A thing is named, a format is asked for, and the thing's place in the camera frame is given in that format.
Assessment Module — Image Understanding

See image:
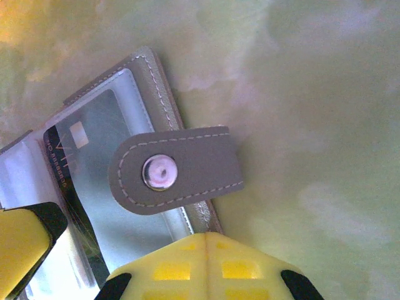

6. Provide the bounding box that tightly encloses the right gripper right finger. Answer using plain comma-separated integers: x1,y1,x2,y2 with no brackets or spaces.
206,232,316,300

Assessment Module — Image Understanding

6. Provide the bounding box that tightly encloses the black VIP card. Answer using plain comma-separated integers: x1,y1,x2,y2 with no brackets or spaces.
42,89,191,288

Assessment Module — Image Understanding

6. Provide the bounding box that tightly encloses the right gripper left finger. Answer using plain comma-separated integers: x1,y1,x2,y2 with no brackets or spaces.
99,232,209,300

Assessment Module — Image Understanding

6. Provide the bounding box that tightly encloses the grey card holder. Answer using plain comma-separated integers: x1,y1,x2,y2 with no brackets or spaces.
0,46,244,300

